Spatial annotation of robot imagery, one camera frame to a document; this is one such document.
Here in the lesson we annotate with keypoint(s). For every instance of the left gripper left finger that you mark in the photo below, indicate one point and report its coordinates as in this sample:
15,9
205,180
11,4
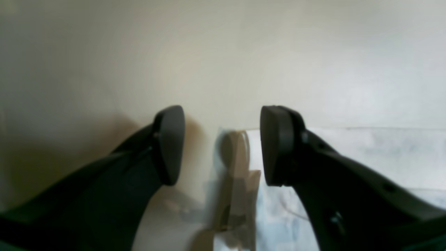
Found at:
99,207

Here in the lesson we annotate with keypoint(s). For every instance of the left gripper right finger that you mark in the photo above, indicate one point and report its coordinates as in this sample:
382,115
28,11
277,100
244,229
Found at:
350,207

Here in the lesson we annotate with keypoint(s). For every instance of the white T-shirt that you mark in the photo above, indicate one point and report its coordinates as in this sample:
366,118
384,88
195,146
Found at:
268,218

